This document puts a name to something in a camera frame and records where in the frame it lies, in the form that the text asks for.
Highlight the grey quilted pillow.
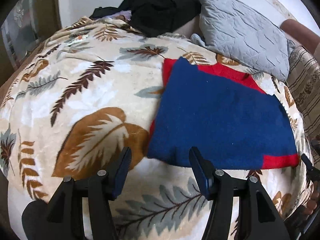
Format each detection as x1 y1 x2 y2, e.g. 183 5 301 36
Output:
190 0 290 82

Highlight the red and blue sweater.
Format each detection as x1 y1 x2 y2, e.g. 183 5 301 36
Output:
147 57 299 170

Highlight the black clothing pile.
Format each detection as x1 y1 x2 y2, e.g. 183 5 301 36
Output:
89 0 201 37

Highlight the leaf patterned fleece blanket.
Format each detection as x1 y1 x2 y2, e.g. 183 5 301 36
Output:
1 17 313 239

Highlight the wooden glass door wardrobe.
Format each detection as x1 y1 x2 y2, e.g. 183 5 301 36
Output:
1 0 61 85

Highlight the striped brown bedsheet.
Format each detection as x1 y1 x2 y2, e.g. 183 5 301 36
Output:
286 45 320 143

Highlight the pink bolster pillow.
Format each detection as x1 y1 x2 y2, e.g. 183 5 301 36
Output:
280 19 319 55

